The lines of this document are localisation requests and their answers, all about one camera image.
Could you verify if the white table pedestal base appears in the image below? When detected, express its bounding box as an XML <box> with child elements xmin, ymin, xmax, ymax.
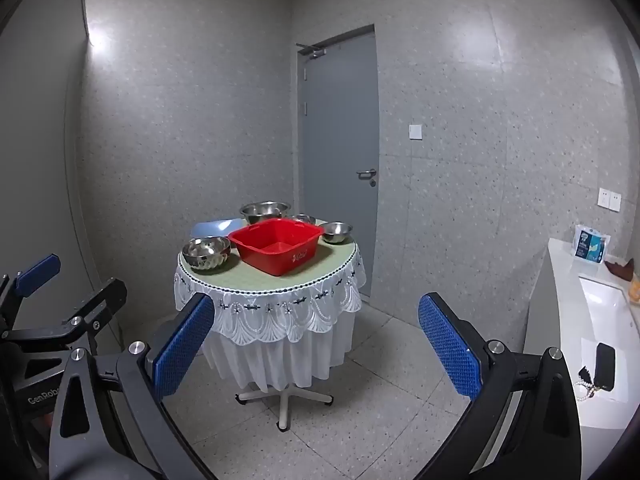
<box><xmin>236</xmin><ymin>382</ymin><xmax>335</xmax><ymax>432</ymax></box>

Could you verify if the blue and white tissue packet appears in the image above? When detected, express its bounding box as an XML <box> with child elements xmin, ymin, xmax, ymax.
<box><xmin>571</xmin><ymin>225</ymin><xmax>612</xmax><ymax>264</ymax></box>

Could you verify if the ribbed steel bowl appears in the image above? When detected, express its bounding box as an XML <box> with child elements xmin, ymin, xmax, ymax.
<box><xmin>181</xmin><ymin>236</ymin><xmax>232</xmax><ymax>270</ymax></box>

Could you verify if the light blue plate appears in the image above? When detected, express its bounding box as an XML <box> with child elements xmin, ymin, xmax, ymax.
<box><xmin>190</xmin><ymin>217</ymin><xmax>244</xmax><ymax>239</ymax></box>

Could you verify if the round table, white tablecloth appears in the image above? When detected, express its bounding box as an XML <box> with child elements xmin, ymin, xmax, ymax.
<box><xmin>173</xmin><ymin>217</ymin><xmax>367</xmax><ymax>393</ymax></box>

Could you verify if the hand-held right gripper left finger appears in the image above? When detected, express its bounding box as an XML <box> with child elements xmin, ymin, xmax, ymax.
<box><xmin>48</xmin><ymin>291</ymin><xmax>216</xmax><ymax>480</ymax></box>

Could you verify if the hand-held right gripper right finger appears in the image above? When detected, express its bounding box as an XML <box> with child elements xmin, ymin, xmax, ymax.
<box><xmin>418</xmin><ymin>292</ymin><xmax>584</xmax><ymax>480</ymax></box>

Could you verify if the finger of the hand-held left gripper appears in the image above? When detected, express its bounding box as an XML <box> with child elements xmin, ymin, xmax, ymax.
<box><xmin>0</xmin><ymin>277</ymin><xmax>128</xmax><ymax>348</ymax></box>
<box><xmin>0</xmin><ymin>254</ymin><xmax>62</xmax><ymax>331</ymax></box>

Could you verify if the medium steel bowl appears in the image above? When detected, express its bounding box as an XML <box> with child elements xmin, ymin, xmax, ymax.
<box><xmin>318</xmin><ymin>221</ymin><xmax>354</xmax><ymax>244</ymax></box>

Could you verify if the white sink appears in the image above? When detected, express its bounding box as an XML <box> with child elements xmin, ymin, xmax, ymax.
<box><xmin>578</xmin><ymin>274</ymin><xmax>633</xmax><ymax>346</ymax></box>

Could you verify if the large steel bowl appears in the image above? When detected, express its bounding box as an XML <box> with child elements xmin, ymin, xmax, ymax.
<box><xmin>239</xmin><ymin>201</ymin><xmax>292</xmax><ymax>226</ymax></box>

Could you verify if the pearl keychain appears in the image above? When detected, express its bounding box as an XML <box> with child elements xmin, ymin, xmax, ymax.
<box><xmin>575</xmin><ymin>366</ymin><xmax>601</xmax><ymax>402</ymax></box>

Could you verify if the brown cloth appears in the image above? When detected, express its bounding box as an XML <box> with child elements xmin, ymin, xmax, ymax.
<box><xmin>603</xmin><ymin>256</ymin><xmax>635</xmax><ymax>281</ymax></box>

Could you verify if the white vanity counter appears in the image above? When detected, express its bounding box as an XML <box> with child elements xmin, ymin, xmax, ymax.
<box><xmin>522</xmin><ymin>237</ymin><xmax>640</xmax><ymax>471</ymax></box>

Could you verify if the grey door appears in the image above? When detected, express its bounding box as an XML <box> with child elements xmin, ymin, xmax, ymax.
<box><xmin>296</xmin><ymin>24</ymin><xmax>381</xmax><ymax>301</ymax></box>

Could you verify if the black key fob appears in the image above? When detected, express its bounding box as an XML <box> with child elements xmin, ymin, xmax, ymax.
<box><xmin>593</xmin><ymin>342</ymin><xmax>617</xmax><ymax>391</ymax></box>

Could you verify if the red plastic basin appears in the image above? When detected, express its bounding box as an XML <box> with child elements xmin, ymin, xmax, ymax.
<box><xmin>228</xmin><ymin>218</ymin><xmax>325</xmax><ymax>277</ymax></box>

